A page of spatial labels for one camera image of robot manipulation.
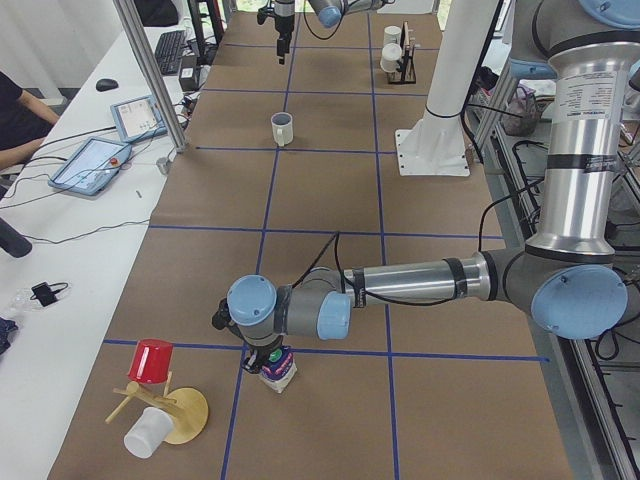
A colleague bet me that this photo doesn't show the white plastic cup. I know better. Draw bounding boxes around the white plastic cup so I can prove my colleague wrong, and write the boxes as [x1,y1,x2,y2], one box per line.
[124,407,174,459]

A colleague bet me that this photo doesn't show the black computer mouse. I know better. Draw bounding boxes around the black computer mouse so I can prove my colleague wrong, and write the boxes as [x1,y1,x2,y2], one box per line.
[95,78,119,92]

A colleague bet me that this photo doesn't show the pale green ceramic mug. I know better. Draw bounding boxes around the pale green ceramic mug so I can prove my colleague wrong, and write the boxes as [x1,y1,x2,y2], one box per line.
[271,112,294,147]

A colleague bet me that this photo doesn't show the black wire cup rack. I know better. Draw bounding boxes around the black wire cup rack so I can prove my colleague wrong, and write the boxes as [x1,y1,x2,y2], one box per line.
[384,22,417,85]

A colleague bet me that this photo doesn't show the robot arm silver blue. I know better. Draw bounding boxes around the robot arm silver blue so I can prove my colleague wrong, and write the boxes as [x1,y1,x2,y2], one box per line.
[212,1,639,373]
[257,0,392,65]

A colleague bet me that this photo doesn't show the seated person in black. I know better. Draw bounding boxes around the seated person in black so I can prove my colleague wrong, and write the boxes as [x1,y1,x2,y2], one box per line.
[1,73,60,170]

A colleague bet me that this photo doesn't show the blue teach pendant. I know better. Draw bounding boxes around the blue teach pendant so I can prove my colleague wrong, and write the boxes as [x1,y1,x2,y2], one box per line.
[110,95,167,143]
[48,137,132,197]

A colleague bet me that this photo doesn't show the blue white milk carton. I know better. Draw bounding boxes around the blue white milk carton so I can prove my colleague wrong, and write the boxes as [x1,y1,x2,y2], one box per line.
[260,346,297,394]

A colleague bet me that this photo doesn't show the aluminium frame post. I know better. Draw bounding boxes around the aluminium frame post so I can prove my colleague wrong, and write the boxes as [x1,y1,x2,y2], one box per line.
[113,0,187,154]

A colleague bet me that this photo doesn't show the red plastic cup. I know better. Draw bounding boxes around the red plastic cup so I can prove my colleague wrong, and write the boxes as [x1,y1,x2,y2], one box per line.
[127,339,174,384]

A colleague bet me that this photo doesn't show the blue teach pendant near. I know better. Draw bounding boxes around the blue teach pendant near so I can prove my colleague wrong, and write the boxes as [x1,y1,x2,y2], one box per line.
[48,137,132,197]

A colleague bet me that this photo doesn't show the wooden cup tree stand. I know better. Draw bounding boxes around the wooden cup tree stand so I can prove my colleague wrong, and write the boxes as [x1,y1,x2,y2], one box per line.
[105,372,209,445]

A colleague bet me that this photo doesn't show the white paper cup lower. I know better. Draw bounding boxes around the white paper cup lower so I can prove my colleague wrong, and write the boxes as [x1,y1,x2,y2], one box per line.
[380,43,403,73]

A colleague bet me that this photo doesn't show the small black adapter with cable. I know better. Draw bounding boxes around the small black adapter with cable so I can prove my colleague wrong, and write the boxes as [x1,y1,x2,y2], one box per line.
[31,282,69,307]

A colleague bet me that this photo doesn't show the blue teach pendant far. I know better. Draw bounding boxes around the blue teach pendant far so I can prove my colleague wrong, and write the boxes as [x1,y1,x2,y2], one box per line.
[110,95,167,143]

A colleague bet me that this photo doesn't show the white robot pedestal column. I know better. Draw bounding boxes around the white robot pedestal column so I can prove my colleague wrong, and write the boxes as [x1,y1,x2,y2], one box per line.
[395,0,501,177]

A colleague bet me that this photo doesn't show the black keyboard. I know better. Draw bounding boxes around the black keyboard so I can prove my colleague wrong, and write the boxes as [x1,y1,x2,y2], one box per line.
[154,30,186,76]

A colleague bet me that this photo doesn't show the white paper cup upper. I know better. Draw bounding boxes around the white paper cup upper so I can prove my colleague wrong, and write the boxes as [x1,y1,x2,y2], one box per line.
[383,25,402,46]

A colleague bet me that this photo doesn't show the white paper cup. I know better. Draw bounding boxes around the white paper cup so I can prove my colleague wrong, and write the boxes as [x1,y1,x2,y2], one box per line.
[383,25,402,46]
[380,43,403,73]

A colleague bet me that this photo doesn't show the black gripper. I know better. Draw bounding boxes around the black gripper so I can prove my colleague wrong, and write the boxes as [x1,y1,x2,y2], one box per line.
[241,342,282,374]
[274,15,294,64]

